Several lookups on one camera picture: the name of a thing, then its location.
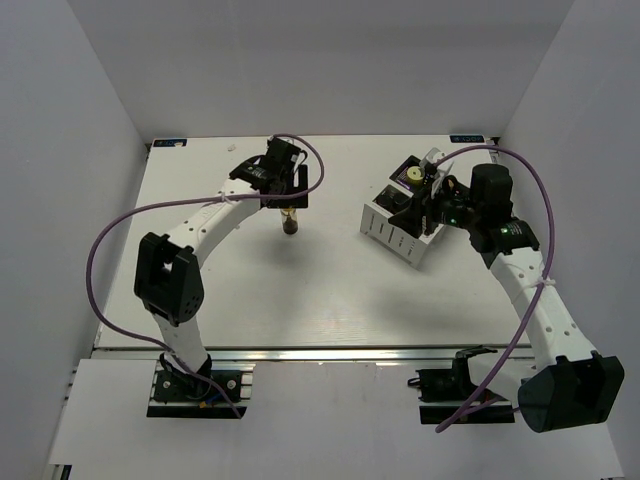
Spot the tall gold oil spray bottle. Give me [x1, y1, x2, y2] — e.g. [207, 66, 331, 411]
[280, 208, 299, 235]

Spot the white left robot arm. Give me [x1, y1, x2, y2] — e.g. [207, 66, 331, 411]
[134, 138, 308, 399]

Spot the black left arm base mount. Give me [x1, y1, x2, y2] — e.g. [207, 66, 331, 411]
[146, 355, 251, 420]

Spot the small black-lid pepper jar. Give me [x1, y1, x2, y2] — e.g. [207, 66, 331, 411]
[374, 188, 409, 214]

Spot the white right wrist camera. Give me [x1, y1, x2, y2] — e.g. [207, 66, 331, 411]
[419, 148, 451, 198]

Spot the blue table corner label left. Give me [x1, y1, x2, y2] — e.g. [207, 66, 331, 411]
[152, 138, 187, 148]

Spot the small gold-cap brown bottle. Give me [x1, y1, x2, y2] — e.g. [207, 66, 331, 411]
[442, 175, 459, 197]

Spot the blue table corner label right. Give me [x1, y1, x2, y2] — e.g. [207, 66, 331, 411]
[449, 134, 485, 144]

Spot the black two-slot organizer box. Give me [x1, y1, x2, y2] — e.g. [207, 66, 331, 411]
[387, 154, 451, 203]

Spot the blue table corner label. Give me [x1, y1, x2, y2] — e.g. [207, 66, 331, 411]
[449, 134, 485, 144]
[152, 138, 187, 148]

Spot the aluminium table front rail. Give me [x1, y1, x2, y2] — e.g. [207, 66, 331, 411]
[90, 346, 533, 363]

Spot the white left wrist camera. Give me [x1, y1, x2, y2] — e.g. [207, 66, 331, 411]
[265, 137, 307, 164]

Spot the white two-slot organizer box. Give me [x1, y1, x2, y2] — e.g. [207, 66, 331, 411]
[359, 181, 443, 269]

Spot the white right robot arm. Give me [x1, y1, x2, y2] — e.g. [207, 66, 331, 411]
[389, 164, 624, 433]

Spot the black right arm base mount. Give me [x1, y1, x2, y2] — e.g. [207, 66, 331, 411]
[407, 346, 515, 425]

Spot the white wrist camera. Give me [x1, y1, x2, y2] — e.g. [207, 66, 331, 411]
[265, 137, 307, 164]
[419, 148, 451, 198]

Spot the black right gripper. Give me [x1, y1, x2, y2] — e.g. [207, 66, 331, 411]
[388, 176, 482, 239]

